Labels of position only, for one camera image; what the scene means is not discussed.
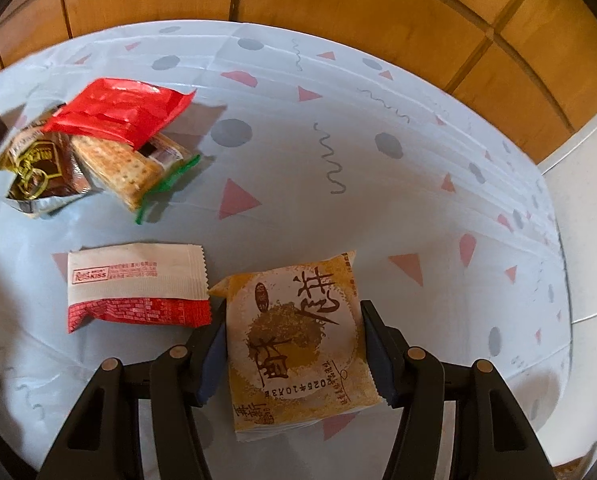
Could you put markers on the brown gold snack packet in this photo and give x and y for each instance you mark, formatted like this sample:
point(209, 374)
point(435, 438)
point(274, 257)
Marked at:
point(38, 170)

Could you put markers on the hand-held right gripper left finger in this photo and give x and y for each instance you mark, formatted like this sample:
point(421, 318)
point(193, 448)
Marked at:
point(211, 360)

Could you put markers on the wooden wardrobe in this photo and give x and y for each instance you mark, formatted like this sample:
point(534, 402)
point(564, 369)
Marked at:
point(378, 0)

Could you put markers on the plain red snack packet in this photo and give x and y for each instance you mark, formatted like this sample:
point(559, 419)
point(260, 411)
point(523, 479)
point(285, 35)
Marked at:
point(113, 110)

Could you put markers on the cracker packet with green ends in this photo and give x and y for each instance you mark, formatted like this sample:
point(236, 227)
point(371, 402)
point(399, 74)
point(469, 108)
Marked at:
point(123, 170)

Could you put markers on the white and red snack packet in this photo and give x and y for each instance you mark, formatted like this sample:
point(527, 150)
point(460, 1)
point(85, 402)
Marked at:
point(128, 280)

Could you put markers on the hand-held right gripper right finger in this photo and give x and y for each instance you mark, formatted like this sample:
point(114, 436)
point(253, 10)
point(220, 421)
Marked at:
point(378, 360)

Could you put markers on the brown round pastry packet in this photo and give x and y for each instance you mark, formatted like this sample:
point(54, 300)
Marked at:
point(288, 340)

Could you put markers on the brown woven chair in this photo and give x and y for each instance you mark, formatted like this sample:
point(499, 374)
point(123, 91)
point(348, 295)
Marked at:
point(571, 474)

